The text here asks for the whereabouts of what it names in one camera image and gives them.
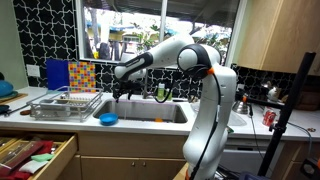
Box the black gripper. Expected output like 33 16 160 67
113 80 143 103

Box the blue plastic bowl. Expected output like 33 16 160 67
99 112 119 127

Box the stainless steel sink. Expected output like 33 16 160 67
92 99 189 124

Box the wooden sink base cabinet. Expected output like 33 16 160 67
56 131 191 180

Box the stainless steel faucet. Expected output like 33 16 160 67
142 68 150 100

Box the green soap bottle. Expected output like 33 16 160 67
156 83 167 101

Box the colourful checkered board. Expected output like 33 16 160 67
68 61 97 94

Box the kitchen window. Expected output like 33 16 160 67
74 0 248 73

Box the blue cutting board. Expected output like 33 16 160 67
45 58 70 91

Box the open wooden drawer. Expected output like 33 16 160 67
0 131 78 180

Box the red cloth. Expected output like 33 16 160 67
0 139 54 180

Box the cardboard box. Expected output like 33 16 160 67
173 162 190 180

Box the green sponge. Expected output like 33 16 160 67
30 153 55 163

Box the long dark utensil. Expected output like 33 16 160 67
3 103 31 117

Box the wooden cutting board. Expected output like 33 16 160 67
0 93 29 105

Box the white cloth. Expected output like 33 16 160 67
18 159 49 174

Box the white oval plate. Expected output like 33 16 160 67
227 109 248 127

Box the steel kettle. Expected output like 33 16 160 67
232 99 249 115

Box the teal pot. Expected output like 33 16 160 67
0 79 15 98

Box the black pan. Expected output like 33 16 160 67
0 104 11 115

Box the white dishwasher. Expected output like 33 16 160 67
218 138 294 176

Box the black bar with orange rings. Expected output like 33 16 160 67
234 91 284 110

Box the red soda can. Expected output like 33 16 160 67
262 108 278 127

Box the ceramic figurine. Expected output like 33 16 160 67
266 81 281 103

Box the black tripod pole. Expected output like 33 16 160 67
257 51 317 178

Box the dark brown wooden box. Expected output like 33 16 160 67
295 89 320 112

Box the black device with orange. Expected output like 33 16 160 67
301 158 320 180

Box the metal wire dish rack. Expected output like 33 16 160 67
28 85 104 123

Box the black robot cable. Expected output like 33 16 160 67
188 66 224 180

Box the white wall outlet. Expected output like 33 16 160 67
26 64 41 78

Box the thin black cable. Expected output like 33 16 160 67
248 104 266 161

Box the wooden wall cabinet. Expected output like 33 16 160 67
237 0 320 76

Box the grey cable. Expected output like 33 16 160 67
286 121 314 159

